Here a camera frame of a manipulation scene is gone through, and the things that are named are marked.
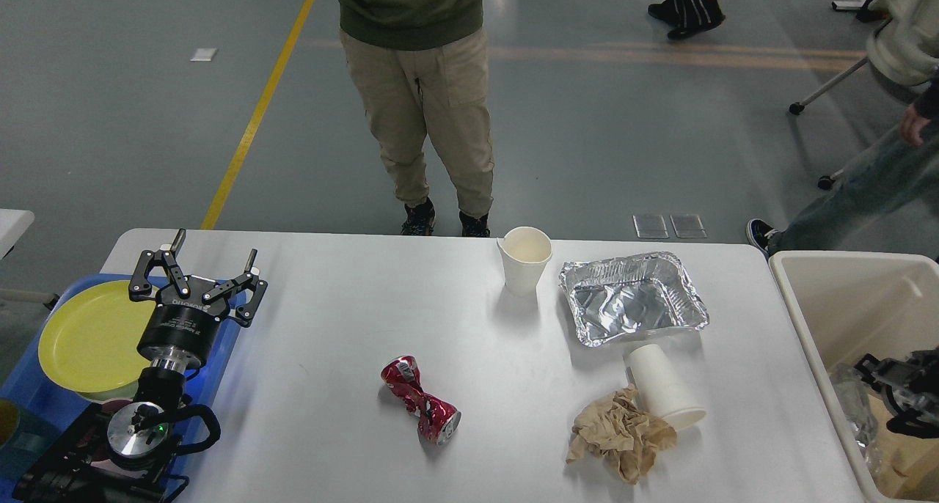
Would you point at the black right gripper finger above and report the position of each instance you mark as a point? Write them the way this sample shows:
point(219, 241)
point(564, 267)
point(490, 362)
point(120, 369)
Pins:
point(911, 424)
point(884, 374)

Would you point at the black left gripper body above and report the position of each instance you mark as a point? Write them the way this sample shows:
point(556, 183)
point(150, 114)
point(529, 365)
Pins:
point(183, 327)

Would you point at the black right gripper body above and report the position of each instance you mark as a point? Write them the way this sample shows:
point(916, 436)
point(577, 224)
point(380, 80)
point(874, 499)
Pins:
point(923, 386)

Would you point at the clear plastic wrap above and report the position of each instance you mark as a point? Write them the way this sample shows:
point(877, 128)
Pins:
point(853, 394)

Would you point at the large brown paper bag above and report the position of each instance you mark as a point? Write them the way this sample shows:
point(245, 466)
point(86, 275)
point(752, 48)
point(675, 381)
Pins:
point(908, 466)

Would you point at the yellow plastic plate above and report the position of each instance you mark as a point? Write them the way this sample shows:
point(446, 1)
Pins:
point(90, 342)

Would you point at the dark teal mug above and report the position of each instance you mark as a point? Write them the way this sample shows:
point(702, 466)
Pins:
point(25, 437)

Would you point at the aluminium foil tray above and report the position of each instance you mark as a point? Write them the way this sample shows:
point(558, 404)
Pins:
point(642, 296)

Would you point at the white paper cup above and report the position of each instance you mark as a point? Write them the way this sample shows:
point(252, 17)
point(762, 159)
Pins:
point(664, 393)
point(525, 252)

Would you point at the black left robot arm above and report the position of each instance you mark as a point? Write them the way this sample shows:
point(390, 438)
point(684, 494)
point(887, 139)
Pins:
point(125, 455)

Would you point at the beige plastic bin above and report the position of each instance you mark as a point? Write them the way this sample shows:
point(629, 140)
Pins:
point(845, 304)

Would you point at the pale green plate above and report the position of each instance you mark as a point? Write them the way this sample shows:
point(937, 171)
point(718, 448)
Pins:
point(125, 392)

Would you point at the white side table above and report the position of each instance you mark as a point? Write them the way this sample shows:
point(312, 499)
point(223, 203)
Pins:
point(14, 223)

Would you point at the blue plastic tray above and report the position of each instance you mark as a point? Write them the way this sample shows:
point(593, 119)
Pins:
point(29, 387)

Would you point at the person in blue jeans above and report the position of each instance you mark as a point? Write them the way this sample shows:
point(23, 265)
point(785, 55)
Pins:
point(897, 169)

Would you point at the lying white paper cup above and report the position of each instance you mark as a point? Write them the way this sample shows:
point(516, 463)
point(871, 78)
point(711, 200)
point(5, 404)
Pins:
point(664, 393)

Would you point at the crushed red soda can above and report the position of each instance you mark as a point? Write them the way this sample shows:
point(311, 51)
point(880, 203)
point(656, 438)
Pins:
point(437, 420)

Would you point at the crumpled brown paper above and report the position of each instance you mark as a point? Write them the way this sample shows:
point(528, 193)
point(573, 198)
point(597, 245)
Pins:
point(614, 428)

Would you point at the person in green sweater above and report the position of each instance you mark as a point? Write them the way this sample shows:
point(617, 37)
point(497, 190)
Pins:
point(422, 71)

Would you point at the person in dark clothes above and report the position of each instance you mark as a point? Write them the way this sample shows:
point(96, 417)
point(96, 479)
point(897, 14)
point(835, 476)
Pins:
point(687, 18)

